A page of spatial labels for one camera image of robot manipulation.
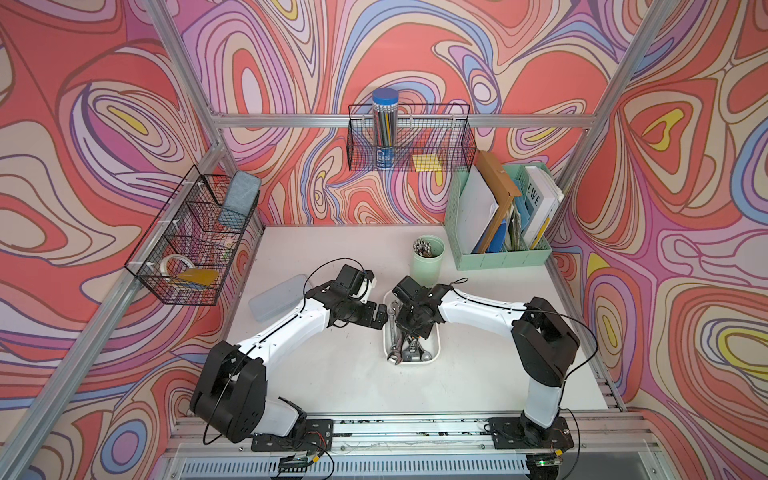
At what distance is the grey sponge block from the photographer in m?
0.80

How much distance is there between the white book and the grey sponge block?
2.87ft

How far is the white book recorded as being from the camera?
95cm

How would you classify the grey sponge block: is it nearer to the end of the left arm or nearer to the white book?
the end of the left arm

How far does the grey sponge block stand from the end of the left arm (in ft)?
1.10

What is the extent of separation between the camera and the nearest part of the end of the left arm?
24.2 inches

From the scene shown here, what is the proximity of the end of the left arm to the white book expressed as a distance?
0.61m
